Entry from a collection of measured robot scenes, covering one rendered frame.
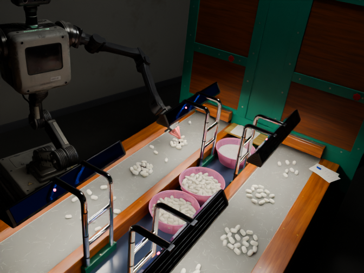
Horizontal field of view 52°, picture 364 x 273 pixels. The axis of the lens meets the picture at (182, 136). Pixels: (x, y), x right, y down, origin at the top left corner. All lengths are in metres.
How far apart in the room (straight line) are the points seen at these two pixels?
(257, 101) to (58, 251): 1.60
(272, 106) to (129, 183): 1.11
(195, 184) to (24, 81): 1.09
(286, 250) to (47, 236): 1.11
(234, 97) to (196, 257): 1.32
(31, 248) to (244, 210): 1.07
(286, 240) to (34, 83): 1.55
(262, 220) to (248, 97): 0.96
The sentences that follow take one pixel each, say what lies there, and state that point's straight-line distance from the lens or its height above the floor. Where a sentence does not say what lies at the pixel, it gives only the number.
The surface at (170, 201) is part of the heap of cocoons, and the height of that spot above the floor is 0.74.
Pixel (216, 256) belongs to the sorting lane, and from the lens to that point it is 1.82.
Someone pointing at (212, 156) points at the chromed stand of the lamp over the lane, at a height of 0.71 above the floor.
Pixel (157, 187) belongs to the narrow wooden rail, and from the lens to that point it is 2.09.
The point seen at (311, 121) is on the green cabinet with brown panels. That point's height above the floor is 0.99.
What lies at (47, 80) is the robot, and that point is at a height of 1.18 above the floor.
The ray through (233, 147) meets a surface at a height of 0.74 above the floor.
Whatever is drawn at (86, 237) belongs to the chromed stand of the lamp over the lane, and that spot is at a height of 0.90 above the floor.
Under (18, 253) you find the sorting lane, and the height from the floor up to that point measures 0.74.
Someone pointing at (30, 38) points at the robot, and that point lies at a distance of 2.14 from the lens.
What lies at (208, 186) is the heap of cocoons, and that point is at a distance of 2.17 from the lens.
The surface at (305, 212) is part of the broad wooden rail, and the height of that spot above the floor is 0.77.
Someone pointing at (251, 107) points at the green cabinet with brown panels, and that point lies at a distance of 2.69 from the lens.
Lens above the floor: 2.10
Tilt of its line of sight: 32 degrees down
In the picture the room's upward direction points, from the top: 7 degrees clockwise
